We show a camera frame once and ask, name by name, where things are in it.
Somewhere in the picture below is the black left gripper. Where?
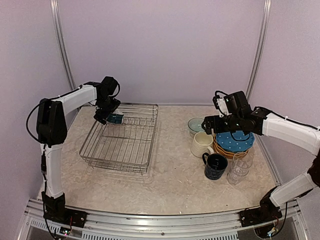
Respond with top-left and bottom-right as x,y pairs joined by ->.
94,95 -> 121,125

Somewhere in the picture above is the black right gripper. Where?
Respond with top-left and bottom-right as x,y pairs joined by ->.
201,113 -> 243,135

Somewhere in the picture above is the pale green ribbed bowl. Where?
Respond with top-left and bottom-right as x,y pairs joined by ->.
187,117 -> 205,135

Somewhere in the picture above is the teal white mug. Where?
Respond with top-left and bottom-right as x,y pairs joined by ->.
106,113 -> 124,124

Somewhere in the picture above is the blue polka-dot plate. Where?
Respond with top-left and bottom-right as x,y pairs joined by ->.
215,130 -> 255,153

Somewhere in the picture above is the yellow polka-dot plate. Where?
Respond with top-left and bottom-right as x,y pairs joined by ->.
212,135 -> 233,153
212,142 -> 249,159

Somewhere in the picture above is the dark blue mug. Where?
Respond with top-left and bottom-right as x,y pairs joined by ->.
202,152 -> 228,180

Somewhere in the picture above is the clear glass cup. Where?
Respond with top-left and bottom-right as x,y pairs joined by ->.
227,166 -> 250,185
230,151 -> 255,177

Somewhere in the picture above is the cream bird-pattern plate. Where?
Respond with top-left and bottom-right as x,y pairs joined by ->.
215,150 -> 248,159

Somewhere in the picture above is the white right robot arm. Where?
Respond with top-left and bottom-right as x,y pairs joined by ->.
201,90 -> 320,222

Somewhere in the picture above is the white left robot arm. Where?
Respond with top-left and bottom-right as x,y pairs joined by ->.
31,76 -> 121,199

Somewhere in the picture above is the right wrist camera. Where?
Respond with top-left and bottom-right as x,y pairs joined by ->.
212,90 -> 230,118

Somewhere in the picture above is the metal wire dish rack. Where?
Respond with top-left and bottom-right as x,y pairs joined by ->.
79,103 -> 159,174

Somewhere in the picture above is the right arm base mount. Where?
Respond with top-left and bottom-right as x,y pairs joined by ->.
239,187 -> 283,227

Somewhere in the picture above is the left aluminium frame post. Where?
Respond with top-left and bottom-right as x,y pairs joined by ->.
49,0 -> 77,90

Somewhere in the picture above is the aluminium frame post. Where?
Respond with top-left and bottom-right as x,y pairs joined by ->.
245,0 -> 272,100
49,0 -> 77,90

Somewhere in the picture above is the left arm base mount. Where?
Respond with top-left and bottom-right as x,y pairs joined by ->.
41,191 -> 88,228

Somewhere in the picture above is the aluminium front rail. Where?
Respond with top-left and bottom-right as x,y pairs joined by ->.
14,199 -> 311,240

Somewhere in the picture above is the right aluminium frame post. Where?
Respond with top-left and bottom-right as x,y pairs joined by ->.
245,0 -> 272,100

